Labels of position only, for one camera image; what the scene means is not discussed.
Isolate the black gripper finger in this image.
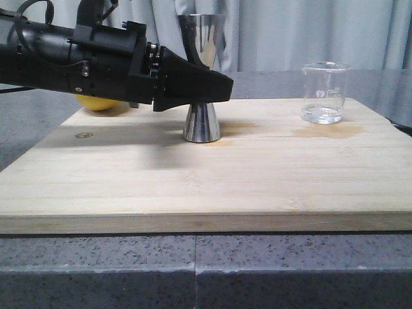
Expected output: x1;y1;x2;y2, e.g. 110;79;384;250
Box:
153;46;234;112
178;15;206;68

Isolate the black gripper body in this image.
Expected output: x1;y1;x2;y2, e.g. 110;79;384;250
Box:
66;22;166;105

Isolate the steel double jigger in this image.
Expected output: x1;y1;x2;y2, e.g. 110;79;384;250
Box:
183;14;224;143

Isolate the clear glass beaker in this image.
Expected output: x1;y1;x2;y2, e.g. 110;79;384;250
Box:
301;61;351;124

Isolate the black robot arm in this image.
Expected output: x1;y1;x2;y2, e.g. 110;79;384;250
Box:
1;15;233;111

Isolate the yellow lemon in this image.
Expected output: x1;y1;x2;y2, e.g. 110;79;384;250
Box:
75;94;120;111

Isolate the bamboo cutting board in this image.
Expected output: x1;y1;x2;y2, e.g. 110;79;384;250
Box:
1;98;411;234

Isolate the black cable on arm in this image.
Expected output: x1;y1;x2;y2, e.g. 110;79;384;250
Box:
6;0;55;52

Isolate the black cutting board handle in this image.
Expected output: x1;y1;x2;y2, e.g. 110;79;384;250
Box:
389;120;412;136

